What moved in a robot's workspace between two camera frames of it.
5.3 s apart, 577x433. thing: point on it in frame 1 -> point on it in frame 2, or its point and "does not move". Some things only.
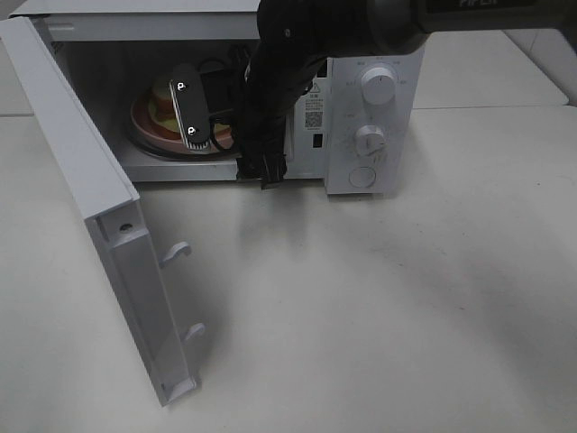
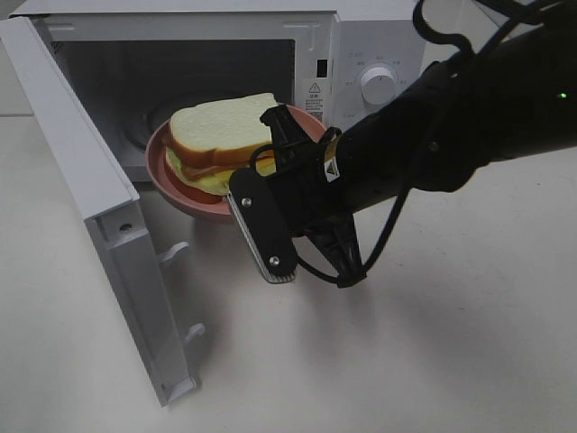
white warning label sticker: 314,107 does not move
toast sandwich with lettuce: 162,108 -> 208,142
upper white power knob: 379,86 does not move
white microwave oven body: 168,82 does not move
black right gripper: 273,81 -> 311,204
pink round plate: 224,141 -> 191,198
